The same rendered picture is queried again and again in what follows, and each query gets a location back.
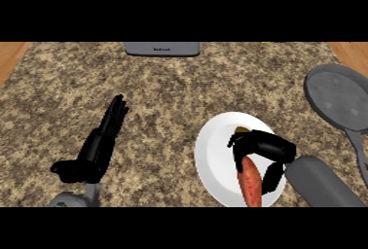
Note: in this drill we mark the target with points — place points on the grey frying pan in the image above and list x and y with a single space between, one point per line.
342 100

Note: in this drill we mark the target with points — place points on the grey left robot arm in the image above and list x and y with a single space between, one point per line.
77 195

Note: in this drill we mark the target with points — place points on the grey flat appliance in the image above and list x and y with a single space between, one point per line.
163 49

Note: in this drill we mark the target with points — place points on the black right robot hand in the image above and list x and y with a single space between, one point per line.
267 146

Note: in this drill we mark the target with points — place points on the yellow-green vegetable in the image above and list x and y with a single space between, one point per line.
241 130

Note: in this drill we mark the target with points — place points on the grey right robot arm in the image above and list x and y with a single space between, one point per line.
323 183

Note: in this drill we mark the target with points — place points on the white plate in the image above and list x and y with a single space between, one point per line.
216 162

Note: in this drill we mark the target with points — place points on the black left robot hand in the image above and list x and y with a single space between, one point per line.
98 146

